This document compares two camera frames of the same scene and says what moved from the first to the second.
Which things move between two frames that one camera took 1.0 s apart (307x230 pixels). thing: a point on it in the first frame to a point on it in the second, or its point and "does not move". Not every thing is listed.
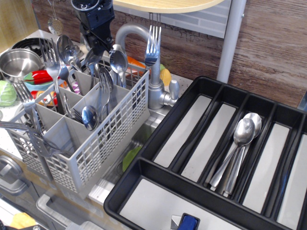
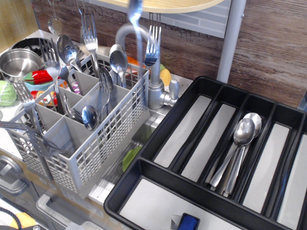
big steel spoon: [92, 59] to [135, 7]
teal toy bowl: [41, 87] does not move
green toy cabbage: [8, 93] does not move
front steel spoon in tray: [243, 132] does not move
